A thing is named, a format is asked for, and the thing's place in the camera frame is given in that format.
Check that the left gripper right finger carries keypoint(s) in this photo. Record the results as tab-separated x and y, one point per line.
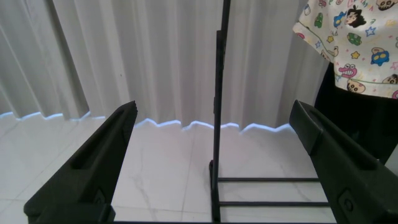
373	193

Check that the white curtain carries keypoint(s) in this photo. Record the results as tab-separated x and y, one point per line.
140	62

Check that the cream printed garment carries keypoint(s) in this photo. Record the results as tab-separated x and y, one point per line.
357	46

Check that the black clothes rack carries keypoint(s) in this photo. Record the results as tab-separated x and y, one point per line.
217	93

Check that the black garment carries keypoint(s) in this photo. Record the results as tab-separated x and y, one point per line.
357	121

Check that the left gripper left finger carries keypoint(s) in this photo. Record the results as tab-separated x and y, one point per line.
74	193

